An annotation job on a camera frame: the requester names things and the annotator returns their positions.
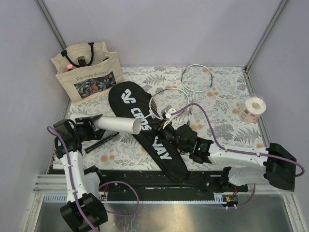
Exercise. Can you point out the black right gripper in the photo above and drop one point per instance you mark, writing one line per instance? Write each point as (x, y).
(161, 131)

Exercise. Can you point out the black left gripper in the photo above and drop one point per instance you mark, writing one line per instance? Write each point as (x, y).
(88, 124)

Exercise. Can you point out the white racket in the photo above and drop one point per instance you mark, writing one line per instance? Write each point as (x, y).
(179, 100)
(196, 78)

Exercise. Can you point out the white shuttlecock tube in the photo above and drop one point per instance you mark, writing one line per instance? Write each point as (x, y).
(111, 123)

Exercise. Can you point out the black Crossway racket bag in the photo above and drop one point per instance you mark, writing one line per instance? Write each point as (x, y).
(130, 100)

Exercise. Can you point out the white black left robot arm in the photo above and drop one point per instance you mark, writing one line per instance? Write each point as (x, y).
(83, 211)

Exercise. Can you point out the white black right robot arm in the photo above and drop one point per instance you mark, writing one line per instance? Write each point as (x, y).
(272, 165)

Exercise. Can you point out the beige floral tote bag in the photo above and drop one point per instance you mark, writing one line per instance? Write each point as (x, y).
(103, 71)

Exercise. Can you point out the dark bottle in tote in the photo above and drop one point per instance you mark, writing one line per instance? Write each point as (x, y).
(81, 61)

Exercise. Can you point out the wrapped toilet paper roll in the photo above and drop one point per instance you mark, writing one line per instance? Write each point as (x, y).
(252, 109)

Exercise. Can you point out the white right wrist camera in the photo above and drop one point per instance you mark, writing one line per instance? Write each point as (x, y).
(167, 112)

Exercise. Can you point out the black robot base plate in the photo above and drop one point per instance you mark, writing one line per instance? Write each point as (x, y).
(155, 187)

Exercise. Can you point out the aluminium frame rail front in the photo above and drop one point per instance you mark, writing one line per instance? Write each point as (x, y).
(260, 189)

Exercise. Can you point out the aluminium frame post left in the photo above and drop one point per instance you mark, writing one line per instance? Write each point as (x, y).
(43, 8)

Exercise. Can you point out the aluminium frame post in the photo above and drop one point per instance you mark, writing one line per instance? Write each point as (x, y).
(267, 32)
(43, 8)

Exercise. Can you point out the aluminium frame post right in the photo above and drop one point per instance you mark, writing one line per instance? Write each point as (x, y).
(267, 32)

